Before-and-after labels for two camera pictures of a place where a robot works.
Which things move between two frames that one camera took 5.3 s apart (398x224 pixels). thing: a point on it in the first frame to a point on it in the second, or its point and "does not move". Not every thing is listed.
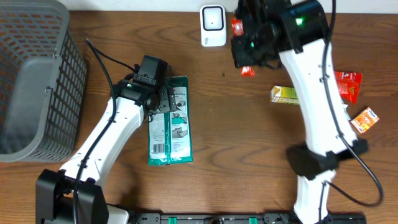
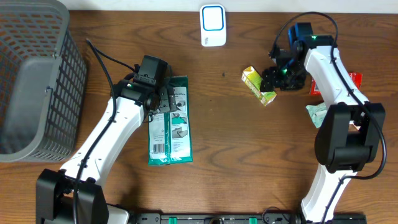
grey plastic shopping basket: x=43 y=77 does not move
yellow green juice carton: x=283 y=94 to x=253 y=79
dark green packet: x=170 y=132 does not move
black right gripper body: x=252 y=51 to x=288 y=77
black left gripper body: x=168 y=102 does not move
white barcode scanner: x=212 y=25 does not move
